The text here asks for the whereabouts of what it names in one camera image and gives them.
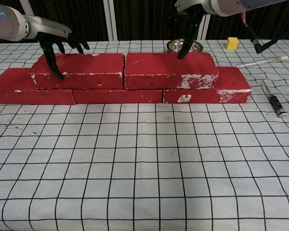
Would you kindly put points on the red brick chipped white edges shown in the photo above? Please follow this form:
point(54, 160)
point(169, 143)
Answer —
point(86, 65)

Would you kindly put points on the clear rod with white tip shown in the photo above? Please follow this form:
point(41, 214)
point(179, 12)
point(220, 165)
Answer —
point(283, 58)

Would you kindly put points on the white black grid tablecloth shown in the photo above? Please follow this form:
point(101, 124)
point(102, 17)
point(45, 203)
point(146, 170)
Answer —
point(144, 173)

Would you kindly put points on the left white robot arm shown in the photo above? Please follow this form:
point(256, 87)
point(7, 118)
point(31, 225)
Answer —
point(7, 24)

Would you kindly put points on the stainless steel bowl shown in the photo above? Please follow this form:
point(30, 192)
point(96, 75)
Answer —
point(174, 47)

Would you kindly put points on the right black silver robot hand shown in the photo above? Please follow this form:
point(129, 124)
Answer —
point(192, 6)

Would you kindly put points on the red brick with white sticker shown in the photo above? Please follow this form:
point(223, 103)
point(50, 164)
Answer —
point(233, 81)

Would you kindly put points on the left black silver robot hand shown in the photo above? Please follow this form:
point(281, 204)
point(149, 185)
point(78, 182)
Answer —
point(48, 27)

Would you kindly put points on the white upright frame post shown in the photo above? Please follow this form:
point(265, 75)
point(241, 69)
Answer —
point(110, 19)
point(204, 26)

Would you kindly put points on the white slanted frame post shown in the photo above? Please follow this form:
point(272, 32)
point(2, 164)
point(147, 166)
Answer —
point(27, 8)

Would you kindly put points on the yellow cube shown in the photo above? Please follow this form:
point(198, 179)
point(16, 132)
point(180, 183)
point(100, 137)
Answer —
point(231, 43)

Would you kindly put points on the red brick large white scuffs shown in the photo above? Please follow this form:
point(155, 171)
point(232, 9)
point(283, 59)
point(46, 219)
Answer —
point(154, 67)

